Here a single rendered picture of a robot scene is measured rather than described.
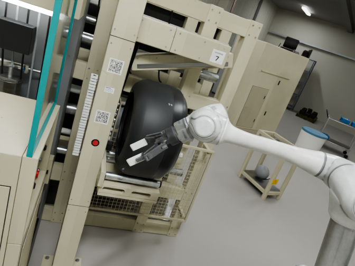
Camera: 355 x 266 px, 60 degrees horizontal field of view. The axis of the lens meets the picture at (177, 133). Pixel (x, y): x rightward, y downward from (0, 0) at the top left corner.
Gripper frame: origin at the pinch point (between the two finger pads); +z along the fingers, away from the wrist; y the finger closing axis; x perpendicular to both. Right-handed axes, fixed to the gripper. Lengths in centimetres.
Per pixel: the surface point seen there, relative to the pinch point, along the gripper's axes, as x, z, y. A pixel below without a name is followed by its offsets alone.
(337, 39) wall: 359, -593, -1107
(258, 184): 223, -53, -253
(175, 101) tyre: 1, -21, -48
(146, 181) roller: 38, 16, -45
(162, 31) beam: -32, -30, -78
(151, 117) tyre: 0.4, -7.4, -36.2
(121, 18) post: -48, -16, -48
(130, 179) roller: 31, 23, -43
